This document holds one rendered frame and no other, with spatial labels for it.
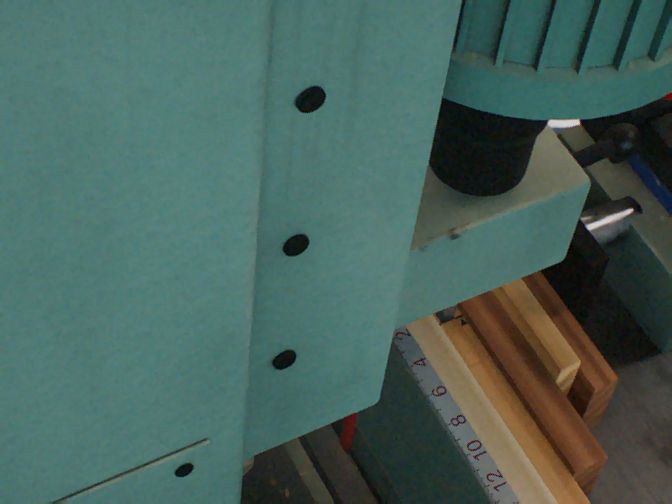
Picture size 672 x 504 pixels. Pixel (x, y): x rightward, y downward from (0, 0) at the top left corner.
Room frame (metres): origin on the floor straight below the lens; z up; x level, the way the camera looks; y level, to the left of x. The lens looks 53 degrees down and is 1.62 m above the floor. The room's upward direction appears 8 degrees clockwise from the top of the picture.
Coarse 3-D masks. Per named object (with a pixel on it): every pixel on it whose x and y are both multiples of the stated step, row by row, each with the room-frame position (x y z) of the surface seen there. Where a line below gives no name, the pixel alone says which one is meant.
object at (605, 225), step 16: (592, 208) 0.56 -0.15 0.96; (608, 208) 0.55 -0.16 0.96; (624, 208) 0.56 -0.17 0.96; (640, 208) 0.56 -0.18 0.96; (592, 224) 0.54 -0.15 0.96; (608, 224) 0.54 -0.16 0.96; (624, 224) 0.55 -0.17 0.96; (576, 240) 0.50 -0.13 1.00; (592, 240) 0.50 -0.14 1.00; (608, 240) 0.54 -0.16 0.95; (576, 256) 0.49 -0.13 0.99; (592, 256) 0.49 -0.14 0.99; (608, 256) 0.49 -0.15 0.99; (544, 272) 0.51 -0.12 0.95; (560, 272) 0.50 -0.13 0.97; (576, 272) 0.49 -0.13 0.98; (592, 272) 0.48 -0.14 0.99; (560, 288) 0.49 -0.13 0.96; (576, 288) 0.49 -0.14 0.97; (592, 288) 0.49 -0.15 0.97; (576, 304) 0.48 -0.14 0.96; (576, 320) 0.49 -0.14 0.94
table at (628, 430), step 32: (608, 288) 0.54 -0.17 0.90; (608, 320) 0.52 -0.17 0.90; (608, 352) 0.49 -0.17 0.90; (640, 352) 0.50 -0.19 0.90; (640, 384) 0.47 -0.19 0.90; (384, 416) 0.43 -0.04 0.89; (608, 416) 0.45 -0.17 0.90; (640, 416) 0.45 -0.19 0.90; (384, 448) 0.43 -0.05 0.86; (608, 448) 0.43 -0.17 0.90; (640, 448) 0.43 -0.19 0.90; (416, 480) 0.40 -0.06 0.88; (608, 480) 0.41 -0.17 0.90; (640, 480) 0.41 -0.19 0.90
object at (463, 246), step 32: (544, 160) 0.49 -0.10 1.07; (448, 192) 0.46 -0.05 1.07; (512, 192) 0.46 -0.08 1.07; (544, 192) 0.47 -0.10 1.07; (576, 192) 0.47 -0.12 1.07; (416, 224) 0.44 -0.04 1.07; (448, 224) 0.44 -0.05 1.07; (480, 224) 0.44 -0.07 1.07; (512, 224) 0.45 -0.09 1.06; (544, 224) 0.47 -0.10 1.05; (576, 224) 0.48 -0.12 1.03; (416, 256) 0.42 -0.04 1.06; (448, 256) 0.43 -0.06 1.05; (480, 256) 0.44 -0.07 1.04; (512, 256) 0.46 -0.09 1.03; (544, 256) 0.47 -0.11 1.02; (416, 288) 0.42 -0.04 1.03; (448, 288) 0.44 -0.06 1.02; (480, 288) 0.45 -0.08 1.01
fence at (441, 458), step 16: (400, 368) 0.43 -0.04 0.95; (384, 384) 0.44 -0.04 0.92; (400, 384) 0.43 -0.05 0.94; (416, 384) 0.42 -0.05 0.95; (384, 400) 0.44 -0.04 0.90; (400, 400) 0.42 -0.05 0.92; (416, 400) 0.41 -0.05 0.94; (400, 416) 0.42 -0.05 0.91; (416, 416) 0.41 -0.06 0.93; (432, 416) 0.40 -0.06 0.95; (416, 432) 0.41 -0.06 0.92; (432, 432) 0.40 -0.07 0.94; (416, 448) 0.41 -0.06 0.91; (432, 448) 0.40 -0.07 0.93; (448, 448) 0.39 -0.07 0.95; (432, 464) 0.39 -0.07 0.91; (448, 464) 0.38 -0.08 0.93; (464, 464) 0.37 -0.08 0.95; (448, 480) 0.38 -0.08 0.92; (464, 480) 0.37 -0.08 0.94; (448, 496) 0.38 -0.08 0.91; (464, 496) 0.37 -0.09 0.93; (480, 496) 0.36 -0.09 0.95
